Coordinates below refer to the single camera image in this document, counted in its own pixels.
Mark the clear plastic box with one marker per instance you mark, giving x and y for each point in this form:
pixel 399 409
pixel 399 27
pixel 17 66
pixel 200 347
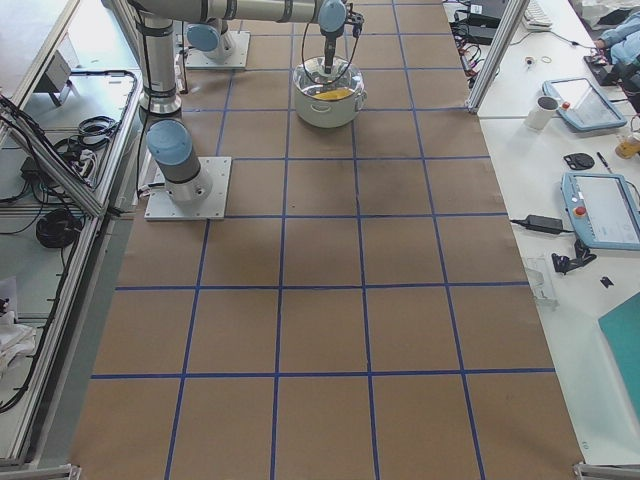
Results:
pixel 540 281

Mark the black power adapter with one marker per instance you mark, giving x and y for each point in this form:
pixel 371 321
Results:
pixel 543 224

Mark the yellow corn cob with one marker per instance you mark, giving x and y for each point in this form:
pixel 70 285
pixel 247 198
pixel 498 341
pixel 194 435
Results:
pixel 334 95

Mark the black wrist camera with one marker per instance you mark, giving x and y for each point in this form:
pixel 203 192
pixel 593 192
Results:
pixel 355 20

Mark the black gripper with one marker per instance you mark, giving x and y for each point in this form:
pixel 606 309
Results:
pixel 329 44

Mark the black pen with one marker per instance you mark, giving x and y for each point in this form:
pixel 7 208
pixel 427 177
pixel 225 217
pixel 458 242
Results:
pixel 604 162

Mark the lower teach pendant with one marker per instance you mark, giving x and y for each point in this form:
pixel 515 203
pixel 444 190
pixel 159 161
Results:
pixel 601 210

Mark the pale green electric pot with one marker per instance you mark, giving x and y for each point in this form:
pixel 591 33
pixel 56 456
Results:
pixel 309 79

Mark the upper teach pendant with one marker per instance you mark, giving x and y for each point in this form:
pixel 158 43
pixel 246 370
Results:
pixel 589 108

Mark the white mug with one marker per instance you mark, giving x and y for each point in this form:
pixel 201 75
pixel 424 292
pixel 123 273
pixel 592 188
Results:
pixel 543 110

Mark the aluminium frame post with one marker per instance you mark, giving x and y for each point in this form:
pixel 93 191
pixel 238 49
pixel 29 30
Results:
pixel 513 13

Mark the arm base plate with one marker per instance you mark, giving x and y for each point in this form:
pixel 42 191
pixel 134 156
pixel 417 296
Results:
pixel 209 50
pixel 160 207

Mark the teach pendant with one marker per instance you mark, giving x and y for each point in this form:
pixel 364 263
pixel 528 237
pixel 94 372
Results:
pixel 589 108
pixel 601 210

